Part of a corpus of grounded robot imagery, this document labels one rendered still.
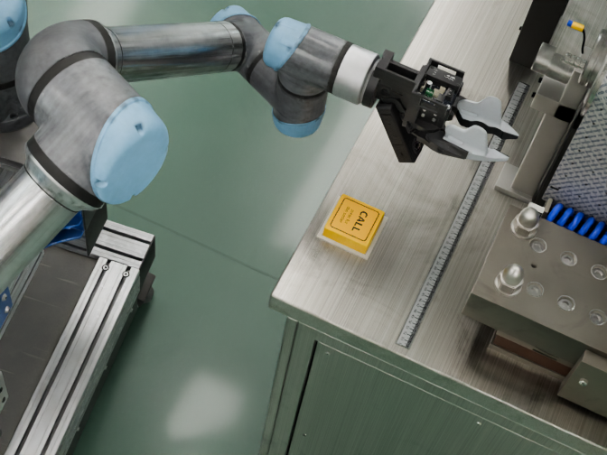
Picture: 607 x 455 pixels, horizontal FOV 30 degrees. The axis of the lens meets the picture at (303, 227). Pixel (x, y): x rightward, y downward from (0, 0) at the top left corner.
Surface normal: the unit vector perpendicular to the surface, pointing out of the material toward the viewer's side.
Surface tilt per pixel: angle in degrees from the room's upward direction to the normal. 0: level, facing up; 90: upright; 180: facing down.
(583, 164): 90
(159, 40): 38
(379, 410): 90
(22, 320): 0
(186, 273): 0
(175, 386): 0
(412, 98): 89
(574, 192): 90
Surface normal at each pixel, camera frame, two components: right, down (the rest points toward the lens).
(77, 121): -0.31, -0.17
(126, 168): 0.74, 0.58
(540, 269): 0.11, -0.53
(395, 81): -0.41, 0.74
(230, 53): 0.78, 0.36
